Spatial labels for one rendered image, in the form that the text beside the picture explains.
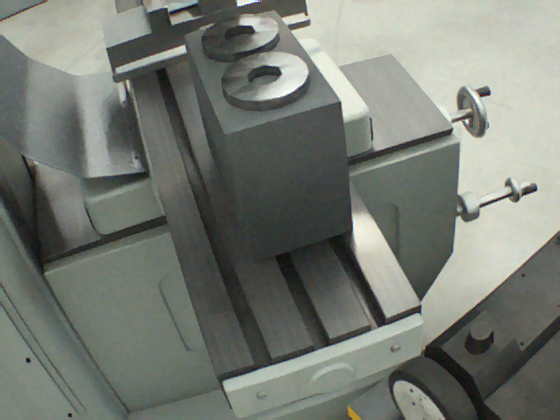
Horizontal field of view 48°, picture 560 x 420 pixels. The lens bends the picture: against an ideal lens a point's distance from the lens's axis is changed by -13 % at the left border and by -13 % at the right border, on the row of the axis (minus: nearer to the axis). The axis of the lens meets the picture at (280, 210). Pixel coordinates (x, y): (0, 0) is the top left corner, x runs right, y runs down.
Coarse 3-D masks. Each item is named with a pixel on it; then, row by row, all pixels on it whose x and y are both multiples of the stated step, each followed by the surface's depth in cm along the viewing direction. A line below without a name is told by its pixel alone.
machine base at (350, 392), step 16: (352, 384) 149; (368, 384) 149; (192, 400) 151; (208, 400) 151; (224, 400) 150; (304, 400) 148; (320, 400) 147; (336, 400) 148; (352, 400) 149; (128, 416) 149; (144, 416) 149; (160, 416) 148; (176, 416) 148; (192, 416) 148; (208, 416) 147; (224, 416) 147; (256, 416) 146; (272, 416) 146; (288, 416) 147; (304, 416) 148; (320, 416) 149; (336, 416) 150
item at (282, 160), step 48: (192, 48) 79; (240, 48) 75; (288, 48) 76; (240, 96) 68; (288, 96) 68; (336, 96) 69; (240, 144) 68; (288, 144) 70; (336, 144) 72; (240, 192) 72; (288, 192) 74; (336, 192) 76; (288, 240) 79
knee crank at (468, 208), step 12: (516, 180) 138; (468, 192) 137; (492, 192) 139; (504, 192) 138; (516, 192) 137; (528, 192) 141; (468, 204) 135; (480, 204) 137; (456, 216) 138; (468, 216) 136
